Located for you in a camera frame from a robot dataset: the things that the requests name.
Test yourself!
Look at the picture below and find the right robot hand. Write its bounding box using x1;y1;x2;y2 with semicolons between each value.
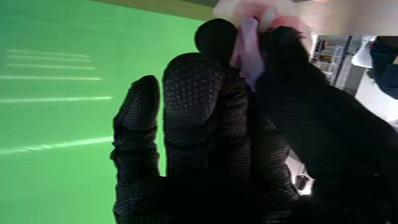
108;18;398;224

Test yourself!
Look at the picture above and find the white sheet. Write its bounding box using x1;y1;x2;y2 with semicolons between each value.
211;0;398;37

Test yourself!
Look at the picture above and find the pink flower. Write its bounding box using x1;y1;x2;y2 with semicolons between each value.
266;14;312;34

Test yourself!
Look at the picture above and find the pale blue flower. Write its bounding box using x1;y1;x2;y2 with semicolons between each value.
229;15;266;92

